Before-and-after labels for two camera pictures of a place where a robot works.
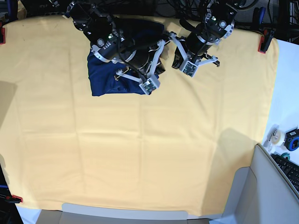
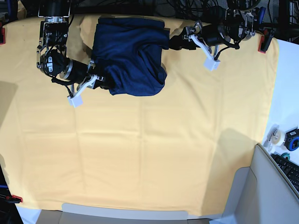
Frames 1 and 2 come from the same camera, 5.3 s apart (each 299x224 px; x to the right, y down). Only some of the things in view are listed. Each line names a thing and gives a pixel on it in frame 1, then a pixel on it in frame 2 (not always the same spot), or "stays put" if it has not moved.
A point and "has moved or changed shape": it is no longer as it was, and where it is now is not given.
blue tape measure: (291, 139) stays put
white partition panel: (259, 194) stays put
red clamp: (2, 34) stays put
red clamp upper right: (265, 39) stays put
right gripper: (200, 60) to (177, 42)
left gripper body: (157, 67) to (88, 81)
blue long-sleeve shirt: (104, 79) has moved or changed shape
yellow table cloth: (177, 148) stays put
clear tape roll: (276, 138) stays put
